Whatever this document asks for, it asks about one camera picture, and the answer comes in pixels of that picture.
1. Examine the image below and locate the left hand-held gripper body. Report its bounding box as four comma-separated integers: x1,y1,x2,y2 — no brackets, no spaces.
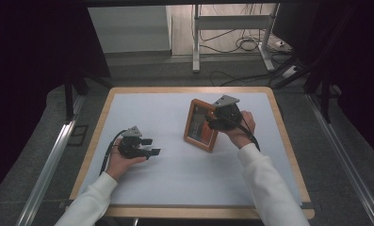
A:
117,125,149,160

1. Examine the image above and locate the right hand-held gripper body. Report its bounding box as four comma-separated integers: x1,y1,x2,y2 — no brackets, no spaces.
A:
206,94,244,132

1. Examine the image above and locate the orange wooden photo frame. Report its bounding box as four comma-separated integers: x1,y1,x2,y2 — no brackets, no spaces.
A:
183,98,220,153

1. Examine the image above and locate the person's left hand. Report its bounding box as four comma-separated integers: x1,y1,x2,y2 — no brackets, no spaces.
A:
106,142,148,182

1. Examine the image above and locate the person's right hand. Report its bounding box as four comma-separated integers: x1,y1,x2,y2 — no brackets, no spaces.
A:
224,109,256,151

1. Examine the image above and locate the white table mat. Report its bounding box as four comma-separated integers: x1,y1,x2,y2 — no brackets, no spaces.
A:
80,91,302,207

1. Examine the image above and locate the wooden table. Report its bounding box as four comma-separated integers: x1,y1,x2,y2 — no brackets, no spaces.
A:
69,86,317,220

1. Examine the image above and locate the dark floor grate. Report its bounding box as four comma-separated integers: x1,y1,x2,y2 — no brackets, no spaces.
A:
67,124,89,147

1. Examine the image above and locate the white power strip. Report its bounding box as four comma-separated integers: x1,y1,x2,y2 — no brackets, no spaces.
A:
281,65,300,80

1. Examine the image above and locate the black stand leg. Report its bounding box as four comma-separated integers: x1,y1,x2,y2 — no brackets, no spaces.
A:
302,62,333,124
63,74,89,122

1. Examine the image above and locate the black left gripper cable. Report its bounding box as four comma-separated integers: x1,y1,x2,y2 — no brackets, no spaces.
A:
99,129,128,176

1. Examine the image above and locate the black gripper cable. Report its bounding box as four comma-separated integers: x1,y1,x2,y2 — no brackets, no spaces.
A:
99,129,128,176
219,111,261,153

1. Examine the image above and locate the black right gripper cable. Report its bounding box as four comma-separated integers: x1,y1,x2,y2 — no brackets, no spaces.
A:
219,111,261,153

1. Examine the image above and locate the long black floor cable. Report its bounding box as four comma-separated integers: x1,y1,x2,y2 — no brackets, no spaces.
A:
208,56,297,88

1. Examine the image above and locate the tangle of black floor cables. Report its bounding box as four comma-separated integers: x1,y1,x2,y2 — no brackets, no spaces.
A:
199,27,291,55

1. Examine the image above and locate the white metal desk frame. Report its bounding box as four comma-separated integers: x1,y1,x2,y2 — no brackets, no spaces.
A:
191,3,280,73

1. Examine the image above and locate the aluminium rail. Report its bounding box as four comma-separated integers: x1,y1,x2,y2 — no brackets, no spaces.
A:
15,93,86,226
304,93,374,226

